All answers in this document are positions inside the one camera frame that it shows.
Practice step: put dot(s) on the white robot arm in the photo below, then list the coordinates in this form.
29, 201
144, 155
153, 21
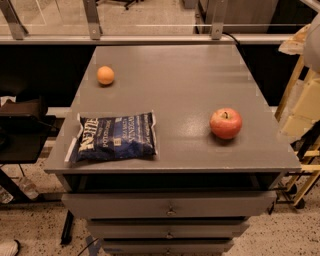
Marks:
311, 50

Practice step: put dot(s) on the red apple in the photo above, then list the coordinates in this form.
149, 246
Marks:
225, 123

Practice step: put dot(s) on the blue chip bag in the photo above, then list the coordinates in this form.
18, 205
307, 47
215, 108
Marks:
113, 138

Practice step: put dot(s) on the grey drawer cabinet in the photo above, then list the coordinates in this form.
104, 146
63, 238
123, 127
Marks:
182, 86

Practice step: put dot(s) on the orange fruit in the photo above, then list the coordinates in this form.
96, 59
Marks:
105, 75

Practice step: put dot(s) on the top grey drawer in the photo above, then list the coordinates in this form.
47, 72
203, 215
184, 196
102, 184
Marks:
169, 205

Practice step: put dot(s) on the grey drawer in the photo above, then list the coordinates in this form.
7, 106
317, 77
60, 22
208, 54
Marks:
168, 229
169, 205
166, 246

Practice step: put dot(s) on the middle grey drawer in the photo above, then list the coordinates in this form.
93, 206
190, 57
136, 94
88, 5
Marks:
168, 229

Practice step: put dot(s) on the bottom grey drawer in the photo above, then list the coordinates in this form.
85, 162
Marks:
166, 246

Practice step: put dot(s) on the black chair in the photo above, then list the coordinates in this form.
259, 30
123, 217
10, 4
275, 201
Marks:
24, 136

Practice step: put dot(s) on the yellow wooden cart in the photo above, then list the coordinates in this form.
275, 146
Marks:
298, 116

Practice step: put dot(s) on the white shoe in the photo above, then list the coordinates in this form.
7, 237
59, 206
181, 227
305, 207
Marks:
9, 248

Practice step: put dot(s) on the metal railing frame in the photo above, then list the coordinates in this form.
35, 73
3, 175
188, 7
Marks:
105, 21

